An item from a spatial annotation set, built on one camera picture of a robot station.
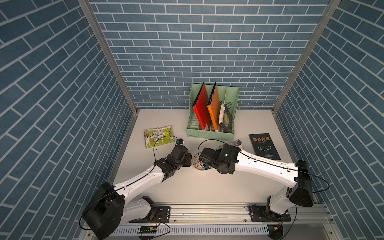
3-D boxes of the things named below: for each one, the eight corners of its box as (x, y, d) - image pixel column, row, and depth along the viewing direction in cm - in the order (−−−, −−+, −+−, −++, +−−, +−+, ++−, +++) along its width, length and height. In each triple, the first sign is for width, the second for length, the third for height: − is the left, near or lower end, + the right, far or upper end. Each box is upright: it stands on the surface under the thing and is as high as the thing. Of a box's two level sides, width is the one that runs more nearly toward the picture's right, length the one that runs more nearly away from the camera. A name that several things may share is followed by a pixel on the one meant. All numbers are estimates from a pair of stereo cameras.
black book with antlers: (255, 159, 96) (256, 157, 94) (249, 135, 109) (250, 133, 107) (278, 159, 96) (280, 157, 94) (269, 135, 109) (270, 133, 107)
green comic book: (146, 149, 98) (145, 147, 96) (144, 132, 107) (144, 130, 105) (175, 142, 102) (175, 140, 100) (171, 126, 111) (171, 124, 109)
